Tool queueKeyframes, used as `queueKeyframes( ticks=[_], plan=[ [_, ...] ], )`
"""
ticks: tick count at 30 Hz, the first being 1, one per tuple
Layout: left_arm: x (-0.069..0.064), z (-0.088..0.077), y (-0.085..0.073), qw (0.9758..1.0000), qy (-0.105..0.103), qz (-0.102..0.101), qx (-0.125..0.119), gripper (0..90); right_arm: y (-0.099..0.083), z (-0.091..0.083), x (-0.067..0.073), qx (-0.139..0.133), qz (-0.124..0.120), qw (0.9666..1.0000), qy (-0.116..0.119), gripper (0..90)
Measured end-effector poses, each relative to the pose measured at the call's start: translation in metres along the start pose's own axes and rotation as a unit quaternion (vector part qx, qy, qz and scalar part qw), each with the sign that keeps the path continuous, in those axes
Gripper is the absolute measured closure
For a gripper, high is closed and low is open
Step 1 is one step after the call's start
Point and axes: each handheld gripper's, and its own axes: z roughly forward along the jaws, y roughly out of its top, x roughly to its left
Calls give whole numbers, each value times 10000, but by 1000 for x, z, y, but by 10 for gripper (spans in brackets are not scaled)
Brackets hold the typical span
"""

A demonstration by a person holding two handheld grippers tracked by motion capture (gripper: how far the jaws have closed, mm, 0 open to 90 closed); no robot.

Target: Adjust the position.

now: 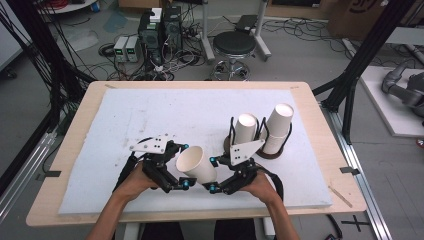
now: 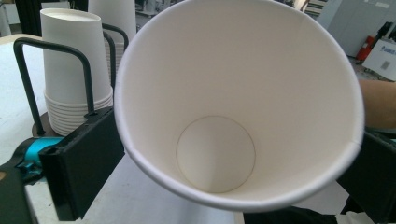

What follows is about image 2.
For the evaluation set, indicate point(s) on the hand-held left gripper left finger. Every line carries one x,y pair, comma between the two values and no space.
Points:
84,155

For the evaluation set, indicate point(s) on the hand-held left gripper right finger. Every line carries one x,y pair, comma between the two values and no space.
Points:
376,174

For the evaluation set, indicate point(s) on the short stack of paper cups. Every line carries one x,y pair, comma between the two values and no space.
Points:
65,62

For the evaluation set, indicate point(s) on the tall stack of paper cups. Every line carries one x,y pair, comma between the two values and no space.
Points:
115,15

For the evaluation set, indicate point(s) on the single white paper cup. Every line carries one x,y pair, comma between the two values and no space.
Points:
233,77

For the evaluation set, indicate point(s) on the white sign board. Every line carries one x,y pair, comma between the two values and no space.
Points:
383,59

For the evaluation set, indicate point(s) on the red fire extinguisher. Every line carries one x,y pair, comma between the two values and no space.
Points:
367,46

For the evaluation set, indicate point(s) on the wooden table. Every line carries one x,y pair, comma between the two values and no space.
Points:
9,39

